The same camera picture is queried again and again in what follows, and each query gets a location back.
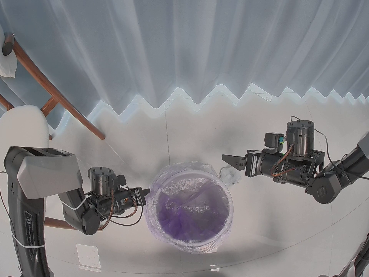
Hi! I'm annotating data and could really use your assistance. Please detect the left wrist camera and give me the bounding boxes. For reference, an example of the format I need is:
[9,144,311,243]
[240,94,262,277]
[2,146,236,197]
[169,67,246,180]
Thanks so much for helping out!
[114,174,128,189]

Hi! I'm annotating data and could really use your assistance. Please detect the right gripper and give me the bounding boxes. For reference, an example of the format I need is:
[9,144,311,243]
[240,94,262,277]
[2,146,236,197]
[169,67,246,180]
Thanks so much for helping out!
[222,151,286,182]

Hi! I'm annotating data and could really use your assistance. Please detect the white trash bin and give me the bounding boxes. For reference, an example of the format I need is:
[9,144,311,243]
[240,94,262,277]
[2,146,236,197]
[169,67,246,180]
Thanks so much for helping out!
[152,170,234,244]

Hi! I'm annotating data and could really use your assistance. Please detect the black cable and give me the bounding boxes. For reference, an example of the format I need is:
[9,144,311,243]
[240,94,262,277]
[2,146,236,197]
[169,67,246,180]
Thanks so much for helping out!
[99,201,145,226]
[291,115,330,167]

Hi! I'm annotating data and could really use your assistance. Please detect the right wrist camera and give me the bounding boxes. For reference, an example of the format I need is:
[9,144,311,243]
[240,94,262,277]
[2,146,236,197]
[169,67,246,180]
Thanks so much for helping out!
[265,132,285,154]

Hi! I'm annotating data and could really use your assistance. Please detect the wooden chair with white cushions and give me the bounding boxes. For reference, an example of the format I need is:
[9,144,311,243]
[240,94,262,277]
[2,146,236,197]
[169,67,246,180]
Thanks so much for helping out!
[0,25,106,231]

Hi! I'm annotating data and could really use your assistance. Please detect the purple plastic bag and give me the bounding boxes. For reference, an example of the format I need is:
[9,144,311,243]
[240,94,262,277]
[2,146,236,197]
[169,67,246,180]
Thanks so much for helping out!
[145,161,234,254]

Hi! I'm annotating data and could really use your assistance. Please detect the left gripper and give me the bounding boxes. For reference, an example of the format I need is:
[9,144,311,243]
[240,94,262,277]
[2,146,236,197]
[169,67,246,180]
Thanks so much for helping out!
[108,187,146,215]

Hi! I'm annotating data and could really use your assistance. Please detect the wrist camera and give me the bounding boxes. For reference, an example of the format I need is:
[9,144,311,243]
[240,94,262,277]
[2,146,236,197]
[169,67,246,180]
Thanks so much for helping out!
[265,132,285,154]
[114,174,128,189]

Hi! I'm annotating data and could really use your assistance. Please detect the white paper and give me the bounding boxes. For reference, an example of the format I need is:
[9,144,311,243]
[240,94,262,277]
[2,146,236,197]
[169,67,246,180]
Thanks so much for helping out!
[219,166,241,186]

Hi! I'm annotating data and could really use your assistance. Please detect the white curtain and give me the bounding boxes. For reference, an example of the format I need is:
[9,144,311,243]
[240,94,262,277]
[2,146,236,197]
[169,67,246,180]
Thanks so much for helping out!
[0,0,369,139]

